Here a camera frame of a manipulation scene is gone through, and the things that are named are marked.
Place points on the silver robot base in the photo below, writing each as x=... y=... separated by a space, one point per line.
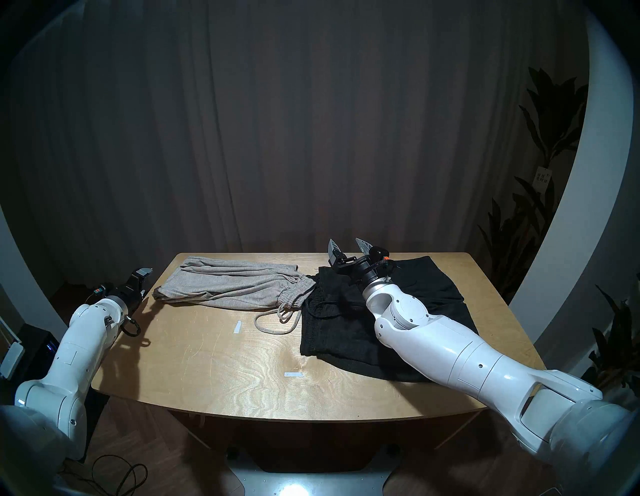
x=310 y=485

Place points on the white plant tag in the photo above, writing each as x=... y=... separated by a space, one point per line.
x=542 y=178

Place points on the tall dark leafy plant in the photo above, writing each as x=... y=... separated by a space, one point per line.
x=550 y=115

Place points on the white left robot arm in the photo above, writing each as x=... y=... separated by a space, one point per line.
x=70 y=360

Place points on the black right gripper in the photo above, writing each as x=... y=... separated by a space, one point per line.
x=357 y=270

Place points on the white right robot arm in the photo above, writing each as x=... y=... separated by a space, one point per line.
x=475 y=355

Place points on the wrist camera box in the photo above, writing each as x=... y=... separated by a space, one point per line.
x=381 y=252
x=100 y=289

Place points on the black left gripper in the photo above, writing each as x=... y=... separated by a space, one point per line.
x=125 y=291

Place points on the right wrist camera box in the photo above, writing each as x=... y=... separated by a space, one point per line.
x=381 y=252

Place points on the small white box device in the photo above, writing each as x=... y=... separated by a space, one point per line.
x=11 y=360

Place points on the black computer tower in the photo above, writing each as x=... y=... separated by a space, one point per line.
x=40 y=345

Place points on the brown pleated curtain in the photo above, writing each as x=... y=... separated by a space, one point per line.
x=300 y=125

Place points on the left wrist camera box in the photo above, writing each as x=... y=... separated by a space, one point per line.
x=100 y=289

